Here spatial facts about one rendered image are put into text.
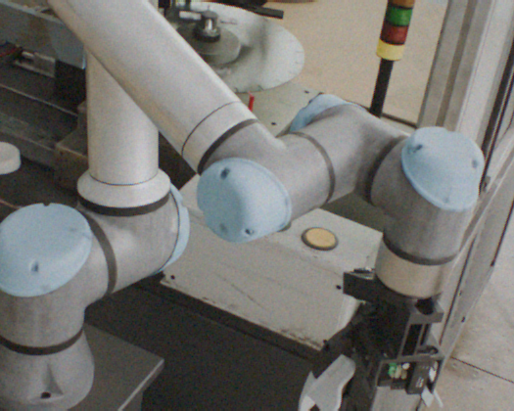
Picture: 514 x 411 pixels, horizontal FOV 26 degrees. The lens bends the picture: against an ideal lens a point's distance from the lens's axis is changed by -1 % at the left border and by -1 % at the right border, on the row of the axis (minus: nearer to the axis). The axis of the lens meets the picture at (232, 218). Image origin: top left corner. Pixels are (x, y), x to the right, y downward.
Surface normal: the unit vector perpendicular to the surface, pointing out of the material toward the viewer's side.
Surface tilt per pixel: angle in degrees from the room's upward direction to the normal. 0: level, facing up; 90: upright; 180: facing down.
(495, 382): 0
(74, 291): 88
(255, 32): 0
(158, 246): 81
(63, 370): 72
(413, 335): 90
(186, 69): 24
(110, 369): 0
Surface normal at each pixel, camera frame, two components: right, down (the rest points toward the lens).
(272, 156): 0.29, -0.62
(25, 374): 0.02, 0.30
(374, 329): 0.14, -0.81
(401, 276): -0.51, 0.43
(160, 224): 0.77, 0.33
